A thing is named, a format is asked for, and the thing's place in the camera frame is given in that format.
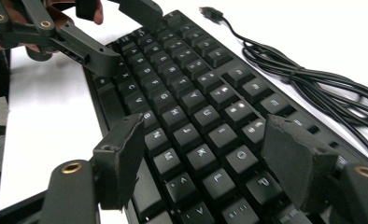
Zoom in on black keyboard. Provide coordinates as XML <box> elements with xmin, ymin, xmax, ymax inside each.
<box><xmin>83</xmin><ymin>8</ymin><xmax>368</xmax><ymax>224</ymax></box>

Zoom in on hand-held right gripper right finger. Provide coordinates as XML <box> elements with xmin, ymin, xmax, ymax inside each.
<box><xmin>261</xmin><ymin>114</ymin><xmax>340</xmax><ymax>214</ymax></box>

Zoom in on black keyboard cable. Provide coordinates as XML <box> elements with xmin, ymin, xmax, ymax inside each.
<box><xmin>199</xmin><ymin>6</ymin><xmax>368</xmax><ymax>166</ymax></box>

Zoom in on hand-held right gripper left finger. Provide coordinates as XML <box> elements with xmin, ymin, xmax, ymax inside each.
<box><xmin>92</xmin><ymin>112</ymin><xmax>146</xmax><ymax>211</ymax></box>

